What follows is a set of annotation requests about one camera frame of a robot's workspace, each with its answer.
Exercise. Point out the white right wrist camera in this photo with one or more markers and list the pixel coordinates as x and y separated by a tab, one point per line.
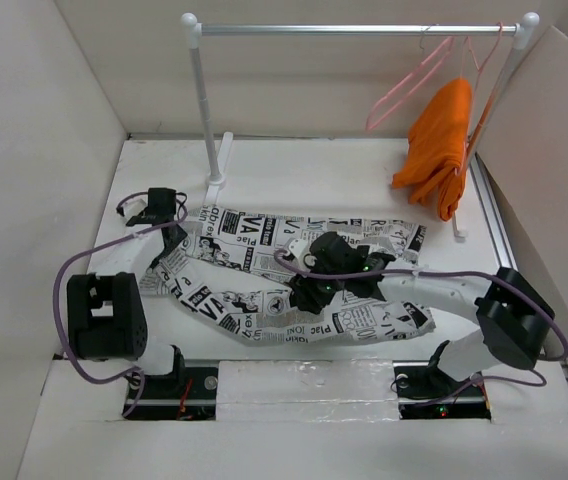
297	252

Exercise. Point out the aluminium rail right side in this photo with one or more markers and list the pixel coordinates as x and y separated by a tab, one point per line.
499	236

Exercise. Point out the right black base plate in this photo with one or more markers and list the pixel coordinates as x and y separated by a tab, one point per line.
424	393

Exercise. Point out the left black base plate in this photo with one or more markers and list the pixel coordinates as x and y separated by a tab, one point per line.
194	400

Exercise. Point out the pink wire hanger empty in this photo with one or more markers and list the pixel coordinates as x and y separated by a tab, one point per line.
407	87

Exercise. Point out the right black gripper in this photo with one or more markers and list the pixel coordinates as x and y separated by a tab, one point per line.
304	288

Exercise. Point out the white metal clothes rack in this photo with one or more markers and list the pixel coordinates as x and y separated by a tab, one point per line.
218	156

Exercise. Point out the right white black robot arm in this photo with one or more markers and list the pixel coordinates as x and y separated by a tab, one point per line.
512	320

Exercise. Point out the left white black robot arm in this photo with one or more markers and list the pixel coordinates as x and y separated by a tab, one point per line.
98	310

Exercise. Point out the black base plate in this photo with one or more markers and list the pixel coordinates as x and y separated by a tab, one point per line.
194	400
424	393

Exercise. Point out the orange garment on hanger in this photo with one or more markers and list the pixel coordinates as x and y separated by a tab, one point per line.
437	151

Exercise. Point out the newspaper print trousers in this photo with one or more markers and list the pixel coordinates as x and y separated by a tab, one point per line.
225	273

